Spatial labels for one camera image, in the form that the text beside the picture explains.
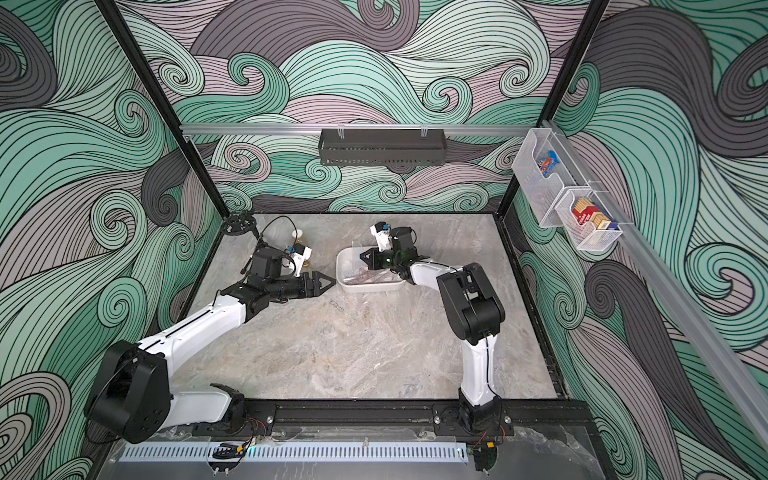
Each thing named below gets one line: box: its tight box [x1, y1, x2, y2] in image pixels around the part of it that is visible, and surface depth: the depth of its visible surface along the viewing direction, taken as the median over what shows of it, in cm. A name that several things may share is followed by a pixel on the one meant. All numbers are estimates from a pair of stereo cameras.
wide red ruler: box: [343, 267, 401, 284], surface depth 103 cm
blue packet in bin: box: [537, 150, 561, 177], surface depth 85 cm
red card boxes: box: [572, 198, 611, 230], surface depth 67 cm
